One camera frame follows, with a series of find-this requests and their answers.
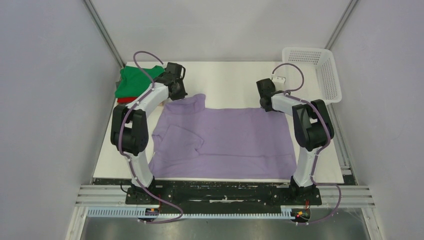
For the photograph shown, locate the red folded t shirt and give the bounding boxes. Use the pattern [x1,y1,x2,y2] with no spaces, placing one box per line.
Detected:
[117,97,137,104]

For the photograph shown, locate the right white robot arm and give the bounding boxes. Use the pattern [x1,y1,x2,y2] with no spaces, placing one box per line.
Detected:
[256,78,335,204]

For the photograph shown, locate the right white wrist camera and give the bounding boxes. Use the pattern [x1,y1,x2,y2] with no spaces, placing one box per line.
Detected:
[271,76,286,83]

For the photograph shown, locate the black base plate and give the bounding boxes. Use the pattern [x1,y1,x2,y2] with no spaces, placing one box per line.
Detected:
[93,178,322,215]

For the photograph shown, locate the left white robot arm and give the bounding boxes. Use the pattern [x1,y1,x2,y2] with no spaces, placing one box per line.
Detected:
[110,62,188,204]

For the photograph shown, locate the white plastic basket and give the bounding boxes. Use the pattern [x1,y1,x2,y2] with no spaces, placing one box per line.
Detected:
[277,47,342,105]

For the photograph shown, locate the green folded t shirt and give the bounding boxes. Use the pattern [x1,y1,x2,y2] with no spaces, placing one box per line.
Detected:
[114,66,151,99]

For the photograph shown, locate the purple t shirt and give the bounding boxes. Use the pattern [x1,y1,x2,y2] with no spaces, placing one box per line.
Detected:
[149,94,297,180]

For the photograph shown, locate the white cable duct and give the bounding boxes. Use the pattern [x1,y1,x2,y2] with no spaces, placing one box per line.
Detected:
[87,206,298,221]

